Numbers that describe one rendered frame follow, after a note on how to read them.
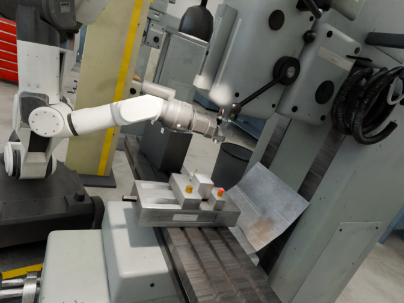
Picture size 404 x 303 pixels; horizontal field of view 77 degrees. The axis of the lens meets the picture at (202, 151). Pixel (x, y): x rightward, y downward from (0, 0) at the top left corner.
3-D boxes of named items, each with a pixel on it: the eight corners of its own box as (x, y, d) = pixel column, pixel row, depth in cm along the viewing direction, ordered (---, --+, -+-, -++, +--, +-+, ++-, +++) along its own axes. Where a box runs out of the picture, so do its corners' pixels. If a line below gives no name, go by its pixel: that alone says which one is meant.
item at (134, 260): (111, 309, 70) (120, 277, 66) (100, 224, 98) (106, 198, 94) (249, 284, 95) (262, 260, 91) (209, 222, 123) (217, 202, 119)
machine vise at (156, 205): (136, 226, 74) (145, 195, 70) (129, 196, 86) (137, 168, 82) (234, 227, 90) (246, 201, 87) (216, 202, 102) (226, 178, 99)
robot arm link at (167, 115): (172, 130, 73) (132, 118, 70) (169, 126, 83) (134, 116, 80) (183, 91, 71) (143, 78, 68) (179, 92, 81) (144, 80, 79)
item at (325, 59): (283, 116, 72) (327, 19, 63) (238, 94, 91) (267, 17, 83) (324, 128, 81) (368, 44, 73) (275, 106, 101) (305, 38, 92)
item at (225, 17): (198, 88, 68) (225, 3, 62) (192, 84, 72) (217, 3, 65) (210, 91, 70) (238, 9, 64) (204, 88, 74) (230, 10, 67)
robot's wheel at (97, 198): (80, 219, 142) (86, 189, 136) (89, 217, 145) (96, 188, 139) (91, 244, 129) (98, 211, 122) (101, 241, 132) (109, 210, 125)
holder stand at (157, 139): (158, 171, 111) (171, 128, 104) (138, 148, 126) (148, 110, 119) (181, 170, 118) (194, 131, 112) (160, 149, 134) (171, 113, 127)
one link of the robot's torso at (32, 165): (4, 163, 126) (14, 82, 102) (50, 163, 140) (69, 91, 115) (5, 187, 118) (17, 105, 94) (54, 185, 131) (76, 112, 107)
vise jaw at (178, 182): (181, 208, 77) (184, 198, 76) (168, 182, 89) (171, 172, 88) (198, 209, 80) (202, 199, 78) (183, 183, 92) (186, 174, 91)
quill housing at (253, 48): (220, 110, 65) (272, -31, 54) (190, 91, 81) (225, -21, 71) (274, 124, 74) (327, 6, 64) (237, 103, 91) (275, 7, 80)
